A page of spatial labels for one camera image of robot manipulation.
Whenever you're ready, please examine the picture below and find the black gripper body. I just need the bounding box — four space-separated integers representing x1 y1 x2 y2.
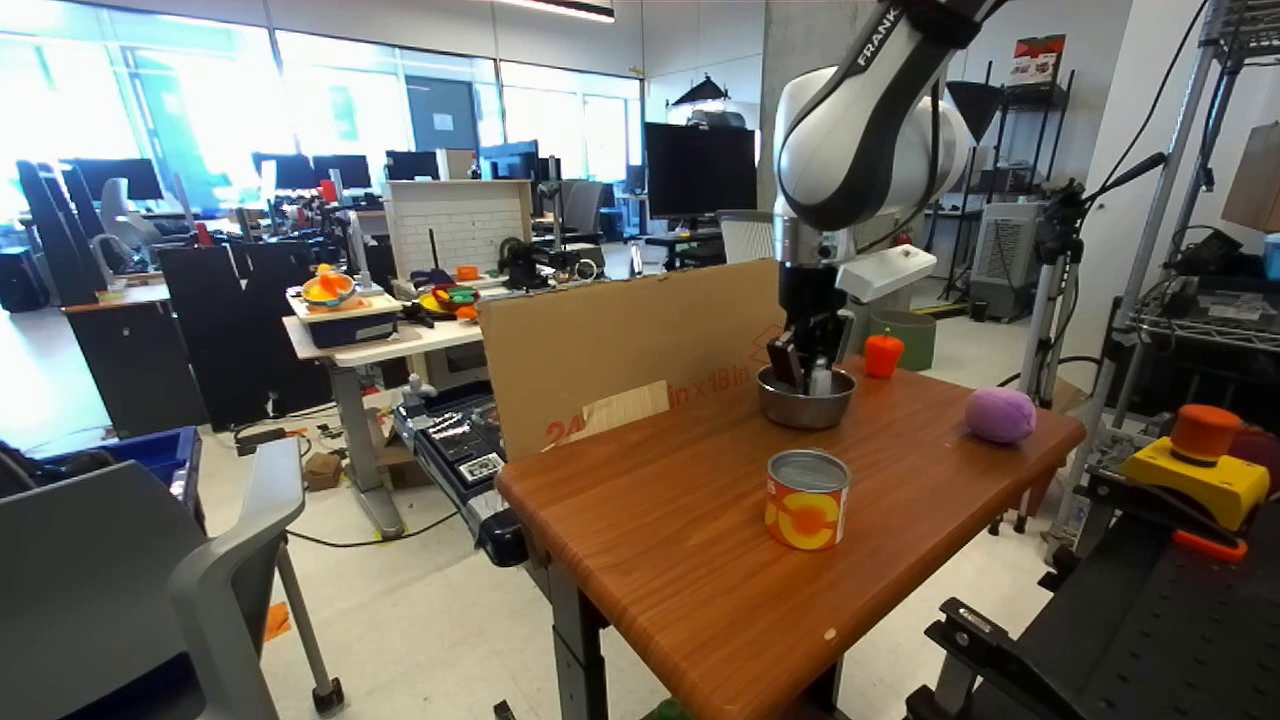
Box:
782 265 851 363

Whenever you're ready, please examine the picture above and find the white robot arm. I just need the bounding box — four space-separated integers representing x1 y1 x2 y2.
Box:
773 0 1003 366

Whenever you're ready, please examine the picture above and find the silver pot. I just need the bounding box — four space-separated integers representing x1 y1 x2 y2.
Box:
757 366 857 431

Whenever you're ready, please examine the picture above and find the orange toy pepper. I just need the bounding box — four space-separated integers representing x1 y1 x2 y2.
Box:
866 333 906 380

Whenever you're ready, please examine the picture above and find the orange labelled tin can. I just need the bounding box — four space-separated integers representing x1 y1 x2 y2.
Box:
764 447 851 553

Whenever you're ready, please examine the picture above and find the purple plush ball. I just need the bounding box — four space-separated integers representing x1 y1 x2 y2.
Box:
966 389 1038 445

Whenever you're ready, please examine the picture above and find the cardboard panel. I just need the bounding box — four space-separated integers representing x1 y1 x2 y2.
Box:
480 259 782 459

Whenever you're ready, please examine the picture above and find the wooden table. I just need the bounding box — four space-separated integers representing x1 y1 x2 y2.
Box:
501 372 1083 720

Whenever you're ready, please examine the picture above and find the yellow emergency stop box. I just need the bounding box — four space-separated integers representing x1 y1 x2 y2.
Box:
1125 403 1272 531

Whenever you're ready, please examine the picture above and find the black perforated board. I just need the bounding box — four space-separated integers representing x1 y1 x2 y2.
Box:
908 503 1280 720

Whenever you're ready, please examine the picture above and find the grey office chair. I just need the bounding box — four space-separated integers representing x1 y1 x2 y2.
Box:
0 441 346 720

